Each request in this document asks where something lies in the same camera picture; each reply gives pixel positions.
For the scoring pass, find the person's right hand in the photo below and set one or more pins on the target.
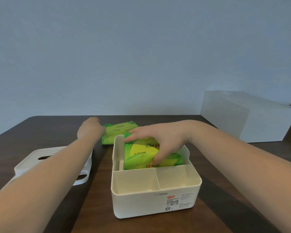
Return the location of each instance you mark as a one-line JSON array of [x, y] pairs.
[[169, 135]]

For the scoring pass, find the person's left hand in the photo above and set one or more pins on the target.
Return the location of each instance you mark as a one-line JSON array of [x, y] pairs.
[[89, 131]]

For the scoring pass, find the person's right thumb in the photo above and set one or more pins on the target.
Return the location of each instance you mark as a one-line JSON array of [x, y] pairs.
[[161, 155]]

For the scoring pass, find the person's left forearm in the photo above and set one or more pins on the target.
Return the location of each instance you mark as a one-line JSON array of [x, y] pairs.
[[43, 184]]

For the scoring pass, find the white slotted box lid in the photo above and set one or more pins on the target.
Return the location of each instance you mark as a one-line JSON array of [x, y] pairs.
[[83, 171]]

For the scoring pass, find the white compartment organizer box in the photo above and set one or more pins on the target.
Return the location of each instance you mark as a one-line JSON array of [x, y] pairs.
[[155, 191]]

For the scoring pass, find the person's right middle finger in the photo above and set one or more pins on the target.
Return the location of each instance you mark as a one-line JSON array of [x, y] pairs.
[[137, 129]]

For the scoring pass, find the person's right forearm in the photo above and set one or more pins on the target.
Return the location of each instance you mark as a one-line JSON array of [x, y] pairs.
[[245, 172]]

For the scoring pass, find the large translucent white box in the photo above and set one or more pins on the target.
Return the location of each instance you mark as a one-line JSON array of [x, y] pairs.
[[245, 116]]

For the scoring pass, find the green tissue packet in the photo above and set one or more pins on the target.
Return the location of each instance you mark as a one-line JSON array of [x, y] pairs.
[[116, 133], [140, 155]]

